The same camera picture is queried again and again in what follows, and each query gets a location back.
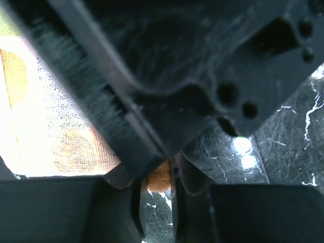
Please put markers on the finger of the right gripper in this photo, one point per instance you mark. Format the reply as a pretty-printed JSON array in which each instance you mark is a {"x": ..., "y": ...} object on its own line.
[{"x": 79, "y": 76}]

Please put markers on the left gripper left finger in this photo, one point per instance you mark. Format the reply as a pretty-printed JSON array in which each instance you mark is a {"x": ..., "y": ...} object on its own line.
[{"x": 70, "y": 209}]

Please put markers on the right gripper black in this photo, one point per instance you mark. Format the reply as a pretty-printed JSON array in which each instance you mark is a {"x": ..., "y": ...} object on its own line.
[{"x": 182, "y": 64}]

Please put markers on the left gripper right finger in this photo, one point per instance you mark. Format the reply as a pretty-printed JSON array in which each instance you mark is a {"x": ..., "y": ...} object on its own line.
[{"x": 205, "y": 211}]

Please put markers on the orange blue dotted towel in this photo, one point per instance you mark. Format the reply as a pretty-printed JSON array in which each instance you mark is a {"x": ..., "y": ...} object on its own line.
[{"x": 43, "y": 132}]

